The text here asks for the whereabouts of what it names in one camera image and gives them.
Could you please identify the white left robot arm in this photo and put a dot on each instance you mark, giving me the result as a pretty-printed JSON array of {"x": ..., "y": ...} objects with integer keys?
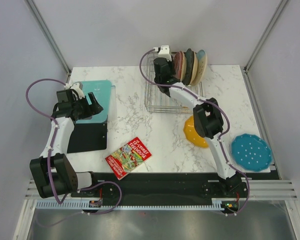
[{"x": 52, "y": 172}]

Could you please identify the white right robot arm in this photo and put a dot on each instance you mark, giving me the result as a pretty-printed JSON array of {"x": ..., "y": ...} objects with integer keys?
[{"x": 207, "y": 118}]

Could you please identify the black mat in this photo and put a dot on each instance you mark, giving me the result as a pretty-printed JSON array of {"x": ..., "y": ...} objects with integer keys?
[{"x": 87, "y": 137}]

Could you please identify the orange polka dot plate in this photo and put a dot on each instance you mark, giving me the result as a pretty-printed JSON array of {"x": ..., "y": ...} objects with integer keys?
[{"x": 191, "y": 135}]

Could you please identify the red children's book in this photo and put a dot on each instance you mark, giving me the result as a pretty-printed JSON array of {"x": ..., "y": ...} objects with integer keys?
[{"x": 128, "y": 157}]

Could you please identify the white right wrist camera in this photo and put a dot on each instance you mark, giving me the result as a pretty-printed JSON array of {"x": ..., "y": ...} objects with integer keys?
[{"x": 164, "y": 52}]

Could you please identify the wire dish rack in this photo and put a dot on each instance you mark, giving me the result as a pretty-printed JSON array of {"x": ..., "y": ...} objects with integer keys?
[{"x": 156, "y": 98}]

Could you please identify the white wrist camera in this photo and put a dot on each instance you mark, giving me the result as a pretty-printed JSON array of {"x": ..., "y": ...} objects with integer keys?
[
  {"x": 76, "y": 88},
  {"x": 164, "y": 52}
]

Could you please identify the beige illustrated plate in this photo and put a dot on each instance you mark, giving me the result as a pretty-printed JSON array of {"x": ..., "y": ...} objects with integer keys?
[{"x": 183, "y": 67}]

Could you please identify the teal cutting board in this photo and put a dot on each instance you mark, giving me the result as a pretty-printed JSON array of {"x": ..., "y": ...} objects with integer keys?
[{"x": 105, "y": 94}]

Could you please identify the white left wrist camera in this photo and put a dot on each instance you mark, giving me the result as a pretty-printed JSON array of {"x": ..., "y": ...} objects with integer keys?
[{"x": 76, "y": 88}]

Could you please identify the blue polka dot plate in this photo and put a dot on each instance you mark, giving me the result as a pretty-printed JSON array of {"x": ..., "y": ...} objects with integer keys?
[{"x": 251, "y": 152}]

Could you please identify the dark teal plate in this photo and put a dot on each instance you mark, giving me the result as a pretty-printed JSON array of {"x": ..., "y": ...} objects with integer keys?
[{"x": 190, "y": 57}]

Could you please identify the pink polka dot plate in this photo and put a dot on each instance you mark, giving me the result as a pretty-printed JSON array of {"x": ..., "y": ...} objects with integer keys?
[{"x": 178, "y": 64}]

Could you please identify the cream and blue plate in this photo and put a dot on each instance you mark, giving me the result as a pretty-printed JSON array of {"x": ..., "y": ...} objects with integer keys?
[{"x": 202, "y": 62}]

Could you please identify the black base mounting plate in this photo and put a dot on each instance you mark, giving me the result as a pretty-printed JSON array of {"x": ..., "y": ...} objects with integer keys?
[{"x": 161, "y": 189}]

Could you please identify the white slotted cable duct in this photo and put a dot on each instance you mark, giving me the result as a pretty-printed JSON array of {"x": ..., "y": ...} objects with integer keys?
[{"x": 85, "y": 204}]

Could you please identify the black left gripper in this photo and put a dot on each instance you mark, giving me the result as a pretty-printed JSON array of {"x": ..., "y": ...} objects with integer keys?
[{"x": 94, "y": 109}]

